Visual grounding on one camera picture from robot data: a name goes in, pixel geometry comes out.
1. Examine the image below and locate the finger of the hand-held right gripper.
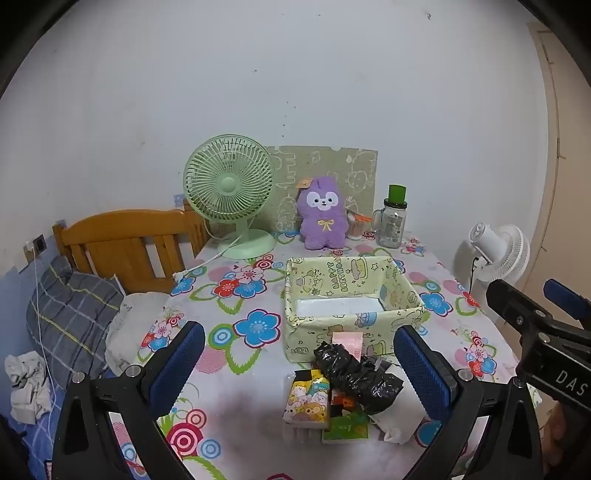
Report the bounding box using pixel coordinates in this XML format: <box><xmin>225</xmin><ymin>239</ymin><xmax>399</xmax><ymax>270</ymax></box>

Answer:
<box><xmin>486</xmin><ymin>278</ymin><xmax>561</xmax><ymax>344</ymax></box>
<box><xmin>543</xmin><ymin>278</ymin><xmax>591</xmax><ymax>326</ymax></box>

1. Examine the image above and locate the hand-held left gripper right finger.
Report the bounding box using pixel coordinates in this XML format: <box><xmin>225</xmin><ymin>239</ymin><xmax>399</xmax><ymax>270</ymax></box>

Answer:
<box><xmin>392</xmin><ymin>324</ymin><xmax>546</xmax><ymax>480</ymax></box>

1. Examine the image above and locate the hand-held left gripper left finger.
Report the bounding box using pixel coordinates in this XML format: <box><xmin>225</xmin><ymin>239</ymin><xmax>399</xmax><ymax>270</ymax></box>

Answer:
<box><xmin>52</xmin><ymin>320</ymin><xmax>206</xmax><ymax>480</ymax></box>

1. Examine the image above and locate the white cloth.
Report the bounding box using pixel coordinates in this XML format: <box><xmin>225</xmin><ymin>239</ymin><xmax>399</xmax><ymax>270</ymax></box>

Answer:
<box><xmin>369</xmin><ymin>401</ymin><xmax>432</xmax><ymax>445</ymax></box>
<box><xmin>4</xmin><ymin>351</ymin><xmax>54</xmax><ymax>425</ymax></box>

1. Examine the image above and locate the black plastic bag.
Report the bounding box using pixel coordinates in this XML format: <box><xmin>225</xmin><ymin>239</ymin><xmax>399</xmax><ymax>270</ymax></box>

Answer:
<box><xmin>314</xmin><ymin>342</ymin><xmax>404</xmax><ymax>414</ymax></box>

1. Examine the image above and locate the pink packet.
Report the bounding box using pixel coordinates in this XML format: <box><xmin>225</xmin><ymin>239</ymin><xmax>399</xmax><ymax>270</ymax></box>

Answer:
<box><xmin>331</xmin><ymin>331</ymin><xmax>363</xmax><ymax>365</ymax></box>

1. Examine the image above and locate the green tissue pack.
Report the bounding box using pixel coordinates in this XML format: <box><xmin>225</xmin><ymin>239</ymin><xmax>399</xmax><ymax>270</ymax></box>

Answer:
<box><xmin>322</xmin><ymin>406</ymin><xmax>370</xmax><ymax>445</ymax></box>

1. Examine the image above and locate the cartoon tissue pack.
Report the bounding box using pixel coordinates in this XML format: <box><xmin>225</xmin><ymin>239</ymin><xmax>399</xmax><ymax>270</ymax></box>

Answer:
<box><xmin>281</xmin><ymin>369</ymin><xmax>332</xmax><ymax>428</ymax></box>

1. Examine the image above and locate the yellow cartoon storage box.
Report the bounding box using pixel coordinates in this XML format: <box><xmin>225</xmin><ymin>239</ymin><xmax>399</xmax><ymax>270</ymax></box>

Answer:
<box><xmin>284</xmin><ymin>255</ymin><xmax>426</xmax><ymax>365</ymax></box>

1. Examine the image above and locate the white standing fan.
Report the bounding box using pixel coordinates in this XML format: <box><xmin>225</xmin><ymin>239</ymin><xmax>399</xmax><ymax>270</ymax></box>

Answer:
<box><xmin>455</xmin><ymin>222</ymin><xmax>531</xmax><ymax>296</ymax></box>

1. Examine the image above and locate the white pillow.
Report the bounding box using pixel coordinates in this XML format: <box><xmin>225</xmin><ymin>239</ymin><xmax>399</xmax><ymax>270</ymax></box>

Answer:
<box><xmin>105</xmin><ymin>292</ymin><xmax>167</xmax><ymax>374</ymax></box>

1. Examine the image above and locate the beige door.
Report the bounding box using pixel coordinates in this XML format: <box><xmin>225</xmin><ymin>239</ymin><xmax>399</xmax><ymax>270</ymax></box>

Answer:
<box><xmin>529</xmin><ymin>21</ymin><xmax>591</xmax><ymax>333</ymax></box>

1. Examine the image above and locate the floral tablecloth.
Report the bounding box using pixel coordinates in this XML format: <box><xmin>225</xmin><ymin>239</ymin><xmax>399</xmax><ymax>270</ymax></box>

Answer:
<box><xmin>111</xmin><ymin>228</ymin><xmax>541</xmax><ymax>480</ymax></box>

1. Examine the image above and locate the grey plaid pillow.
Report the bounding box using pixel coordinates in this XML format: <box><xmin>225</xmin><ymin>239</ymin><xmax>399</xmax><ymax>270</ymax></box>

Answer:
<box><xmin>26</xmin><ymin>255</ymin><xmax>125</xmax><ymax>384</ymax></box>

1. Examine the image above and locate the glass jar with green lid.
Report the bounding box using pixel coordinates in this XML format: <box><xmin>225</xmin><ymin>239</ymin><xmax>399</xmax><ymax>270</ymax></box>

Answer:
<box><xmin>372</xmin><ymin>185</ymin><xmax>409</xmax><ymax>249</ymax></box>

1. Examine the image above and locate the crumpled white cloth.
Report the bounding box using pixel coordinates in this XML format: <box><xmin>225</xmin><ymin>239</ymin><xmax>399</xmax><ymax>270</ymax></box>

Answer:
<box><xmin>4</xmin><ymin>351</ymin><xmax>54</xmax><ymax>425</ymax></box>

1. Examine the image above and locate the cotton swab container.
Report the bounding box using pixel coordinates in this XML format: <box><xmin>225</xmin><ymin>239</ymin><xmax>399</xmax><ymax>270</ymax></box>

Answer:
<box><xmin>346</xmin><ymin>208</ymin><xmax>374</xmax><ymax>241</ymax></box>

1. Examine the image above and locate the blue bed sheet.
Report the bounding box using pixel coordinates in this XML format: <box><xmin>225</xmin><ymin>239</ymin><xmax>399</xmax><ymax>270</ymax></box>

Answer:
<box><xmin>0</xmin><ymin>383</ymin><xmax>61</xmax><ymax>480</ymax></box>

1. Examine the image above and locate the purple plush toy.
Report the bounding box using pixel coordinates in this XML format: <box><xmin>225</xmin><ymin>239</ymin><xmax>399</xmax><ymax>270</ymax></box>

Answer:
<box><xmin>295</xmin><ymin>176</ymin><xmax>349</xmax><ymax>250</ymax></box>

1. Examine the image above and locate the green desk fan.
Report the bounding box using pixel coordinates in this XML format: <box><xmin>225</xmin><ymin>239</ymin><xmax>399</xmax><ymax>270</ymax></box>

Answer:
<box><xmin>183</xmin><ymin>134</ymin><xmax>278</xmax><ymax>259</ymax></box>

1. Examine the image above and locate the green patterned board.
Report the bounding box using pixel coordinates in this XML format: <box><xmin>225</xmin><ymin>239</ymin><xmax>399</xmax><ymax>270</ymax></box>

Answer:
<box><xmin>264</xmin><ymin>145</ymin><xmax>378</xmax><ymax>232</ymax></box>

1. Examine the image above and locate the white fan power cable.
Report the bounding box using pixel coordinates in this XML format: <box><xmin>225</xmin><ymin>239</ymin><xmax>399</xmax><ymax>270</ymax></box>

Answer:
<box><xmin>172</xmin><ymin>233</ymin><xmax>245</xmax><ymax>283</ymax></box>

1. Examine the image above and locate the thin white charger cable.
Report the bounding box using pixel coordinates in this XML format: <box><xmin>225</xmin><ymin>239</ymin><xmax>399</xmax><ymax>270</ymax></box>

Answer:
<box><xmin>32</xmin><ymin>251</ymin><xmax>57</xmax><ymax>416</ymax></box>

